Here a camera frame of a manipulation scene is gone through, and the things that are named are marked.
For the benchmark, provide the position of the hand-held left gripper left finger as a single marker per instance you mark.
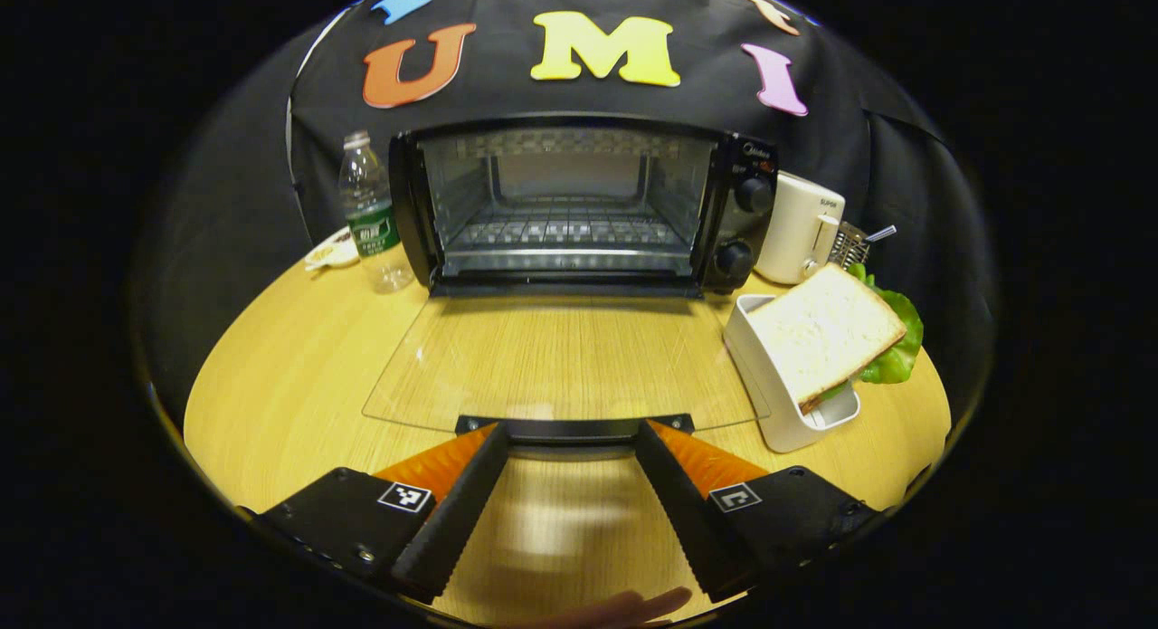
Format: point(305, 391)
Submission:
point(461, 511)

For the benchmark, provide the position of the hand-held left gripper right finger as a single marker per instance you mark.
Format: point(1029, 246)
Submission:
point(683, 511)

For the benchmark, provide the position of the white bread lettuce sandwich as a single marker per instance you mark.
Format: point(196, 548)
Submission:
point(823, 330)

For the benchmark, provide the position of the black electric oven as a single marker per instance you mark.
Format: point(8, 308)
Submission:
point(751, 231)

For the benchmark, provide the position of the white rectangular tray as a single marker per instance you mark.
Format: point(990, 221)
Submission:
point(769, 385)

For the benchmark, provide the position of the white divided plate with grains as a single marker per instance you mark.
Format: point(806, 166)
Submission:
point(333, 252)

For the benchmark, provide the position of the clear water bottle green label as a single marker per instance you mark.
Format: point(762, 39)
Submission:
point(373, 222)

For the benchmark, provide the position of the white toaster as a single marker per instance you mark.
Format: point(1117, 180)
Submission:
point(796, 226)

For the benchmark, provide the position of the black backdrop cloth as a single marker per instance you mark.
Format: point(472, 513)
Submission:
point(507, 95)

